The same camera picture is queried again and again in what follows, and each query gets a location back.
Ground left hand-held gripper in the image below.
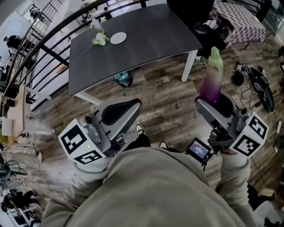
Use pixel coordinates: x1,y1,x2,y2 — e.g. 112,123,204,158
58,97,142,166

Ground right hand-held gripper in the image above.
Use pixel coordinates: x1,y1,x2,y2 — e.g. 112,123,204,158
195,93,269,158

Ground purple eggplant with green stem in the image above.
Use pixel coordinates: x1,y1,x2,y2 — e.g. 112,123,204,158
199,46,224,106

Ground person's left forearm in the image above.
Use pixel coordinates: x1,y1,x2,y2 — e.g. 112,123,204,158
71,155,116,200

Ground person's right forearm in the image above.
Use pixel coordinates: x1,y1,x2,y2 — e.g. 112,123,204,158
216,152,253,211

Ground black table top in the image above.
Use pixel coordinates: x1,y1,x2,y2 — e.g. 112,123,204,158
67,3,204,107

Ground person's left shoe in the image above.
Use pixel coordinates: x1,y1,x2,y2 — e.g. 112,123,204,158
135,124,147,139

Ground person's black trousers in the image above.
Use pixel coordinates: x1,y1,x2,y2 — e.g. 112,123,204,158
121,133,151,153

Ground blue water jug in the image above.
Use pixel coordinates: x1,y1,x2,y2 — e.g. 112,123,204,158
112,70,133,87

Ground small black screen device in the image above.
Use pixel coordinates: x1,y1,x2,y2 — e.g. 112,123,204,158
185,137,213,166

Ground white power strip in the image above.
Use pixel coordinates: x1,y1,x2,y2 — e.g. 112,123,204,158
275,121,282,153

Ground black bag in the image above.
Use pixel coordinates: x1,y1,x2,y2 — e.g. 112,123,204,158
193,21,227,56

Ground white round coaster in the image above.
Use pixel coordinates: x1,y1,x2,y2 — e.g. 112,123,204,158
110,32,127,44

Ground white artificial flower bouquet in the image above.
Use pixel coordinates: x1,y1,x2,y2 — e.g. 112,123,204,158
81,31,110,56

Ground person's beige sweatshirt torso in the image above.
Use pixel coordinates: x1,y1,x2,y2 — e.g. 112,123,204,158
41,147,251,227

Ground clear plastic bottle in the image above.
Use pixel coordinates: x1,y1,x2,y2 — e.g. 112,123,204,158
90,17,105,34

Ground light wooden desk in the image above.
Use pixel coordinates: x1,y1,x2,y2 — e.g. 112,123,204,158
0,84,32,142

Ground black metal railing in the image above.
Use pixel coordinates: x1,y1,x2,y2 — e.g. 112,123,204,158
0,0,147,111

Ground black case with cables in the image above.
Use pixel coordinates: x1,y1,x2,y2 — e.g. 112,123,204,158
232,63,276,113

